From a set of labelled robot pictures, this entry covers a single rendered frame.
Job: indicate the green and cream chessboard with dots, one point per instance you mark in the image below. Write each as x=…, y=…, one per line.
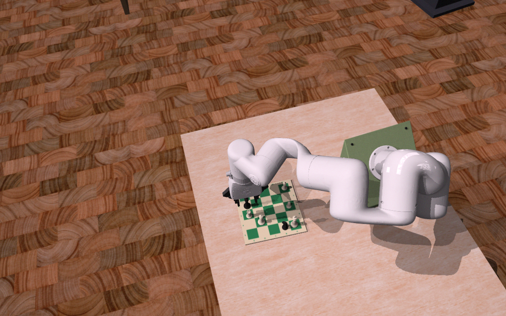
x=272, y=205

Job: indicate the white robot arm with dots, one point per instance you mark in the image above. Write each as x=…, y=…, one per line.
x=407, y=178

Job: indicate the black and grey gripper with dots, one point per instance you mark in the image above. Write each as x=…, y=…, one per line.
x=238, y=191

